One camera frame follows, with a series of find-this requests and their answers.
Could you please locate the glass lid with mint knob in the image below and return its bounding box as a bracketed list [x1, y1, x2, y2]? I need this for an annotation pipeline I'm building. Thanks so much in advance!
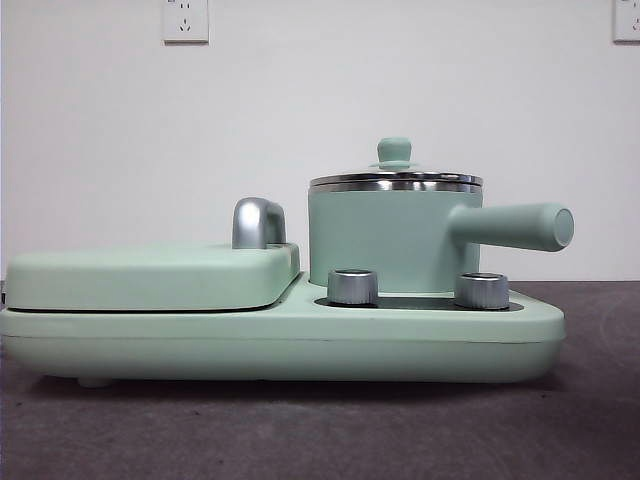
[308, 137, 485, 186]

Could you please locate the mint green steamer pot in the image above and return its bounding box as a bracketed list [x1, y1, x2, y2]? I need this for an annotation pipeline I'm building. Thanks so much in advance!
[307, 180, 575, 297]

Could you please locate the silver control knob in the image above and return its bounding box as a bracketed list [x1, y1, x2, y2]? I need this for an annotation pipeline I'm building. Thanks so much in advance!
[453, 272, 511, 309]
[326, 268, 380, 306]

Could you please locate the mint green breakfast machine base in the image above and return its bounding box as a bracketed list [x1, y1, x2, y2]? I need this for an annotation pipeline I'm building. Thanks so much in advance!
[0, 269, 567, 389]

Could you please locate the mint green griddle cover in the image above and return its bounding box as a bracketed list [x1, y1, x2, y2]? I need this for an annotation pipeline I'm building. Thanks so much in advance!
[5, 242, 302, 312]

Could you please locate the silver griddle cover handle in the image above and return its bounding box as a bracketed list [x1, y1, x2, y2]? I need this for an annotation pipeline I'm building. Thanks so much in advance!
[231, 196, 289, 250]

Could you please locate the white wall socket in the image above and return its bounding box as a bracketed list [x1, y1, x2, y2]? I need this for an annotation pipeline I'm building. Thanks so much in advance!
[612, 0, 640, 44]
[162, 0, 210, 45]

